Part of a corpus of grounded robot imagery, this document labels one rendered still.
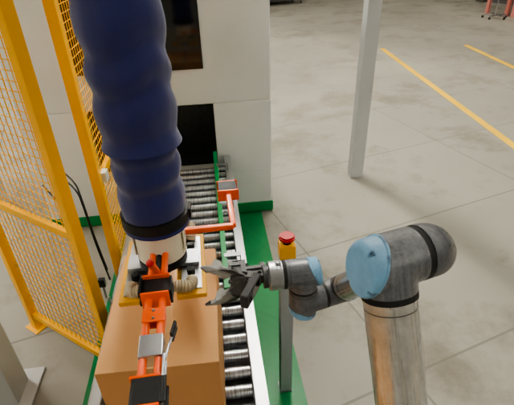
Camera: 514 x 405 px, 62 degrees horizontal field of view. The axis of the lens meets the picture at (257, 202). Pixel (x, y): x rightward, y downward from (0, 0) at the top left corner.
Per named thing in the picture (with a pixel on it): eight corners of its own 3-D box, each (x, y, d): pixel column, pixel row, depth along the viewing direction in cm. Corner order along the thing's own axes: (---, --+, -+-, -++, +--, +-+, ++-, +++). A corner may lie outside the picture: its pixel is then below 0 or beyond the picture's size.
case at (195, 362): (140, 319, 208) (124, 255, 187) (222, 312, 211) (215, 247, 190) (118, 443, 157) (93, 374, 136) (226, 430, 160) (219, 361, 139)
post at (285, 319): (278, 382, 239) (277, 239, 186) (290, 380, 239) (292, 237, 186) (279, 393, 233) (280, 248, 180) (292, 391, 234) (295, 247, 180)
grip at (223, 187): (217, 191, 181) (216, 181, 179) (237, 189, 182) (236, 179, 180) (218, 202, 174) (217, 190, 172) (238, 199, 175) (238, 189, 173)
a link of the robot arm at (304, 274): (324, 292, 132) (326, 267, 127) (284, 297, 131) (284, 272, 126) (316, 273, 140) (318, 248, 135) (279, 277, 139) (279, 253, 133)
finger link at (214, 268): (199, 257, 129) (226, 268, 132) (200, 270, 124) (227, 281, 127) (205, 250, 127) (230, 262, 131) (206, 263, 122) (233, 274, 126)
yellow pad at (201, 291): (178, 239, 171) (177, 229, 168) (203, 236, 172) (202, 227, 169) (177, 300, 142) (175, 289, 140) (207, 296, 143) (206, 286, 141)
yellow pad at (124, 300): (130, 244, 169) (128, 235, 166) (156, 242, 170) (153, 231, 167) (119, 308, 140) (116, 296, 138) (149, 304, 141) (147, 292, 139)
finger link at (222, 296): (210, 299, 138) (233, 284, 136) (211, 312, 133) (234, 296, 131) (204, 293, 136) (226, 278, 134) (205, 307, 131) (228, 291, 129)
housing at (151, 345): (140, 346, 114) (138, 335, 112) (167, 343, 115) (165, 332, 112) (139, 369, 108) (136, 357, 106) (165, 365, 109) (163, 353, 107)
